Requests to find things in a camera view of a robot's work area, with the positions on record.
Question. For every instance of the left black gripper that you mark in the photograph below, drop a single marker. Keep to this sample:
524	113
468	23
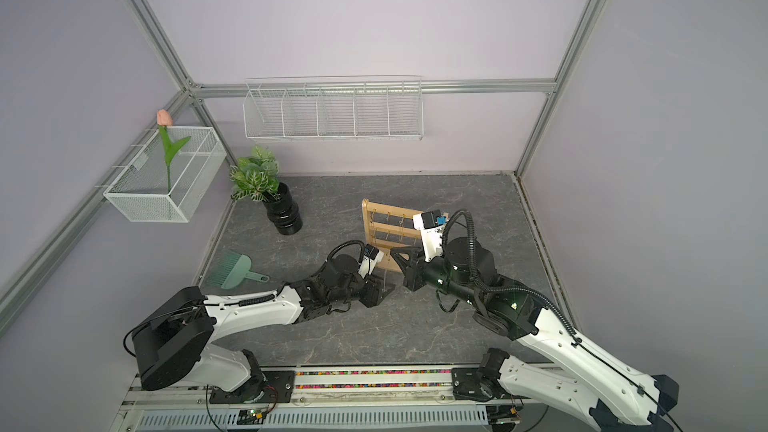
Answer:
373	290

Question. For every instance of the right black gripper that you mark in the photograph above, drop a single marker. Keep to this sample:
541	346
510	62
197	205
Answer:
405	264

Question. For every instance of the wooden jewelry display stand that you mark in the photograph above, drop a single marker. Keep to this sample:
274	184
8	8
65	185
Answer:
388	226

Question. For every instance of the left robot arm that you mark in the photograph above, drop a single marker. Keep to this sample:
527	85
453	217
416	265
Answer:
177	342

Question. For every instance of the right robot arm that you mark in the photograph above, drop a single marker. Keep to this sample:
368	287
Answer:
591	385

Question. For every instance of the black plant pot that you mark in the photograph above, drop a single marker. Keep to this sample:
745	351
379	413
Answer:
283	211

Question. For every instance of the teal dustpan brush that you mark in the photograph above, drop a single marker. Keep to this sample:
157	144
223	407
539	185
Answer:
233	269

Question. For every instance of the green artificial potted plant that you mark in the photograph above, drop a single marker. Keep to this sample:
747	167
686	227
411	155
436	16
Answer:
255	177

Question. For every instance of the pink artificial tulip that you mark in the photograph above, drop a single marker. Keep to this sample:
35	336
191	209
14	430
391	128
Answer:
170	147

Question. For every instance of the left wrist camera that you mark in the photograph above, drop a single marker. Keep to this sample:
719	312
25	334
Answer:
372	256

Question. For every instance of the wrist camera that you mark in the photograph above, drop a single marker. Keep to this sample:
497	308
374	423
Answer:
372	256
430	225

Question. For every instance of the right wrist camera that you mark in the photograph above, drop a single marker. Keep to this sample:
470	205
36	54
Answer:
430	225

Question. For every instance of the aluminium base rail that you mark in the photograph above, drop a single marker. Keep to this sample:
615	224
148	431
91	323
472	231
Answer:
384	379

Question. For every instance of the white cable duct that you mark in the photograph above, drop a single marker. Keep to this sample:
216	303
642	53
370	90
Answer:
329	418

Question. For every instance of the white wire wall shelf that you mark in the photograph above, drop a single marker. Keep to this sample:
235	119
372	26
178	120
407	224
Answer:
334	108

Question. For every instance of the white mesh wall basket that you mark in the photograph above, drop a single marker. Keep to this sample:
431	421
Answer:
139	191

